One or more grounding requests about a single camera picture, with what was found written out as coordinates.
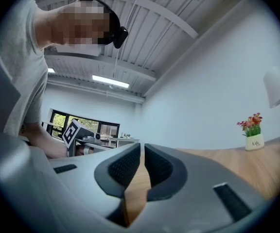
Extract white shade table lamp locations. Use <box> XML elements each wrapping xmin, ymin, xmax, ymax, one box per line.
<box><xmin>262</xmin><ymin>65</ymin><xmax>280</xmax><ymax>143</ymax></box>

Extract white background table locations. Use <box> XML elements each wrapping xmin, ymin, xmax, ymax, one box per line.
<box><xmin>100</xmin><ymin>133</ymin><xmax>140</xmax><ymax>148</ymax></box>

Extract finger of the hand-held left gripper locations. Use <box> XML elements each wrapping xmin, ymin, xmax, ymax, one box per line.
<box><xmin>87</xmin><ymin>142</ymin><xmax>118</xmax><ymax>153</ymax></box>

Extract person's left forearm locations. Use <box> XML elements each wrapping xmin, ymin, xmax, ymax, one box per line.
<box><xmin>30</xmin><ymin>122</ymin><xmax>69</xmax><ymax>160</ymax></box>

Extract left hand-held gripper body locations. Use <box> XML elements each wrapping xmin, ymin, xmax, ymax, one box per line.
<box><xmin>62</xmin><ymin>119</ymin><xmax>101</xmax><ymax>157</ymax></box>

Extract black head camera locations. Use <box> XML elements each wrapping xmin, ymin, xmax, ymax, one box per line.
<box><xmin>113</xmin><ymin>26</ymin><xmax>129</xmax><ymax>50</ymax></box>

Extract person's head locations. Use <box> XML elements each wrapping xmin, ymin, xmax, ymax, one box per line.
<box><xmin>33</xmin><ymin>0</ymin><xmax>112</xmax><ymax>51</ymax></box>

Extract red flowers in white pot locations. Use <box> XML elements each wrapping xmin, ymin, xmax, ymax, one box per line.
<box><xmin>236</xmin><ymin>112</ymin><xmax>265</xmax><ymax>151</ymax></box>

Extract black framed window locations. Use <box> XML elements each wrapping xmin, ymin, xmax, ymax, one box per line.
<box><xmin>46</xmin><ymin>109</ymin><xmax>120</xmax><ymax>150</ymax></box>

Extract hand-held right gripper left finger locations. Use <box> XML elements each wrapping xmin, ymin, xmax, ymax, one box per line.
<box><xmin>49</xmin><ymin>142</ymin><xmax>141</xmax><ymax>228</ymax></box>

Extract person's grey shirt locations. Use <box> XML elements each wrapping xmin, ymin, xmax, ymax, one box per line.
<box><xmin>0</xmin><ymin>0</ymin><xmax>50</xmax><ymax>137</ymax></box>

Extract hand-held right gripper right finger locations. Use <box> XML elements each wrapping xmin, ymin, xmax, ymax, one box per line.
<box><xmin>140</xmin><ymin>143</ymin><xmax>273</xmax><ymax>228</ymax></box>

